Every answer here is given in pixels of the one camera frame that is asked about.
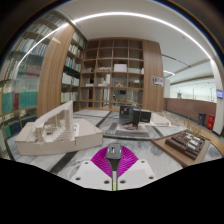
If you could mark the white architectural building model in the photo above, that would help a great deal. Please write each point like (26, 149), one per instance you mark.
(83, 136)

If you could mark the wall-mounted screen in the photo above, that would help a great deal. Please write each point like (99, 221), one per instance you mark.
(219, 93)

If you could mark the long curved ceiling light strip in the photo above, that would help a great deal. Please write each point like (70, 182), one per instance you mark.
(133, 14)

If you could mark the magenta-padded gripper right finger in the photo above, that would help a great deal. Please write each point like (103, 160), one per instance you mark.
(128, 166)

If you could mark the grey model base board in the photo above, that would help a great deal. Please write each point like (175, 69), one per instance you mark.
(115, 133)

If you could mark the dark model on wooden board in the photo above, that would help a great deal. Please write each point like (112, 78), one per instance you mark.
(185, 144)

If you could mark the dark bin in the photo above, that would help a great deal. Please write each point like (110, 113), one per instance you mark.
(202, 118)

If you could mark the small white architectural model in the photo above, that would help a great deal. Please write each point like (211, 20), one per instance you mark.
(160, 120)

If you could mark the short ceiling light strip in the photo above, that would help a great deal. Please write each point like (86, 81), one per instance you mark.
(169, 72)

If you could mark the wooden cubby shelf unit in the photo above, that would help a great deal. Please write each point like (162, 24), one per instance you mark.
(113, 56)

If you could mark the book-filled wall shelf unit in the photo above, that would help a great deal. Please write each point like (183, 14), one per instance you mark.
(71, 63)
(23, 86)

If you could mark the small grey charger block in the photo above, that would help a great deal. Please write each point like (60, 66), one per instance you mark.
(114, 150)

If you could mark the wall poster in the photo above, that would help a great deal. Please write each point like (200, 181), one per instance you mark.
(157, 81)

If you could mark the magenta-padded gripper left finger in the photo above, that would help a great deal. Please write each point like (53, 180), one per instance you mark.
(100, 166)

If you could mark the red bin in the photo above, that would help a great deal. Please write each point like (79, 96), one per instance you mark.
(210, 122)

